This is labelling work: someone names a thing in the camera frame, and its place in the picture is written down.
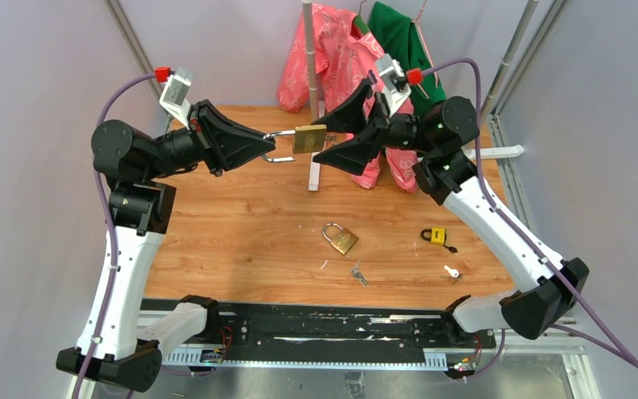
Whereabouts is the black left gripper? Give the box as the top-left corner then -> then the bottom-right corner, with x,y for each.
145,100 -> 275,181

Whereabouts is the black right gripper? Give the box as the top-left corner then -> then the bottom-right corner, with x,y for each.
309,80 -> 438,176

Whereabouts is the brass padlock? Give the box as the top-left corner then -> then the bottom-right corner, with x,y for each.
264,124 -> 327,154
321,223 -> 359,255

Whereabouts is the yellow padlock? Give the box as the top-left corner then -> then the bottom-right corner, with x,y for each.
420,227 -> 458,254

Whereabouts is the white headed key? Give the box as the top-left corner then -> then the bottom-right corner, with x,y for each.
443,265 -> 464,283

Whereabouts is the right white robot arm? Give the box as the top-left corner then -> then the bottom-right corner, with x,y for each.
315,80 -> 590,347

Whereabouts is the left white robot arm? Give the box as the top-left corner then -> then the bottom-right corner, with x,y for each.
56,101 -> 276,392

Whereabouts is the white clothes rack left pole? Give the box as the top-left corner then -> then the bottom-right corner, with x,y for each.
302,0 -> 321,192

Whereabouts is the white clothes rack pole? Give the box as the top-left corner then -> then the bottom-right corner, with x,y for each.
463,0 -> 539,160
302,0 -> 321,192

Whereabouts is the pink patterned jacket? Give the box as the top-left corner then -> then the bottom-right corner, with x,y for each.
277,3 -> 418,193

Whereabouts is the green shirt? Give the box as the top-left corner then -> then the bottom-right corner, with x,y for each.
351,2 -> 447,118

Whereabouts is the white clothes rack right pole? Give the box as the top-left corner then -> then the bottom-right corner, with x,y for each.
463,0 -> 539,160

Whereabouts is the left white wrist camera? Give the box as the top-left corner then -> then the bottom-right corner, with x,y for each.
154,66 -> 193,128

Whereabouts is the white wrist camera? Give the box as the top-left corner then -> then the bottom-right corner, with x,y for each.
154,66 -> 193,128
375,54 -> 423,116

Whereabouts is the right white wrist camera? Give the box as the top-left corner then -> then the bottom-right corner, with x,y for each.
375,54 -> 423,116

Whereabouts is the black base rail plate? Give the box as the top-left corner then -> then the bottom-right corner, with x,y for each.
163,302 -> 497,371

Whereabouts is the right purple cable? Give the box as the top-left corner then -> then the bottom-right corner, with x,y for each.
406,57 -> 638,381

